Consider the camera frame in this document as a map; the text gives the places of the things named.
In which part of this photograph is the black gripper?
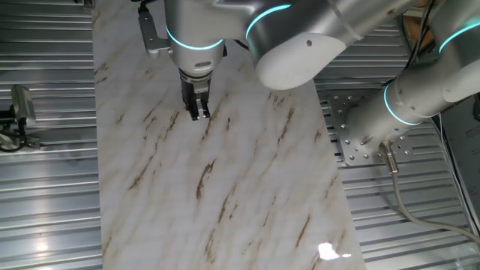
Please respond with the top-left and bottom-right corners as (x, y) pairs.
(179, 70), (212, 122)

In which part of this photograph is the white marble pattern mat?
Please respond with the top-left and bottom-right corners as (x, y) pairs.
(91, 0), (367, 270)

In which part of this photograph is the brown wooden board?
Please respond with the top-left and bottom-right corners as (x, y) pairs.
(403, 14), (436, 56)

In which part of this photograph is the silver camera bracket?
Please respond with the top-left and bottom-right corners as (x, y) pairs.
(137, 6), (172, 59)

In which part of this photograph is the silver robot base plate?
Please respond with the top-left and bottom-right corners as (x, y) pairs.
(328, 92), (418, 167)

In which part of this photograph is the metal camera mount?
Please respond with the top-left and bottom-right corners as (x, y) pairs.
(0, 108), (41, 151)

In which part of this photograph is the silver external camera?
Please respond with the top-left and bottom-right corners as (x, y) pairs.
(10, 84), (38, 128)

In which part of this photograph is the black looped camera cable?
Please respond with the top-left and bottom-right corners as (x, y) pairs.
(0, 110), (28, 153)

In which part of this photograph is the grey cable with metal connector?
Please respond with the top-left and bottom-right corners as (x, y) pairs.
(377, 141), (480, 245)

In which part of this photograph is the black cable bundle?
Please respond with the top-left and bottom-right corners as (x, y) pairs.
(400, 0), (438, 82)

